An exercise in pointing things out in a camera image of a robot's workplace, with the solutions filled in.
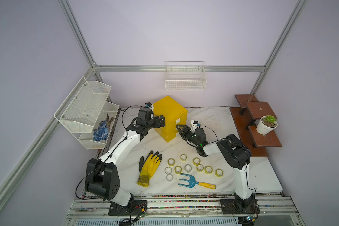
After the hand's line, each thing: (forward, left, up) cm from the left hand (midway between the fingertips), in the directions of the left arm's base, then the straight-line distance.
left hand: (157, 120), depth 86 cm
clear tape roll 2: (-24, -7, -20) cm, 32 cm away
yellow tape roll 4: (-23, -13, -20) cm, 34 cm away
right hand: (+2, -12, -10) cm, 16 cm away
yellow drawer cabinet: (+3, -11, +3) cm, 12 cm away
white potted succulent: (-5, -65, +4) cm, 65 cm away
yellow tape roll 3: (-18, -25, -20) cm, 37 cm away
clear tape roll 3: (-28, -8, -21) cm, 36 cm away
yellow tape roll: (-15, -17, -21) cm, 31 cm away
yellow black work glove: (-23, +6, -19) cm, 30 cm away
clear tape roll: (-23, -19, -19) cm, 36 cm away
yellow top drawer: (+3, -16, -3) cm, 16 cm away
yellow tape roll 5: (-24, -32, -20) cm, 45 cm away
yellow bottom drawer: (-2, -7, -13) cm, 15 cm away
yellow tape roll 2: (-18, -9, -21) cm, 29 cm away
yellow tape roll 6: (-25, -39, -20) cm, 50 cm away
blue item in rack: (-6, +36, -6) cm, 37 cm away
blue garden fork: (-31, -22, -20) cm, 43 cm away
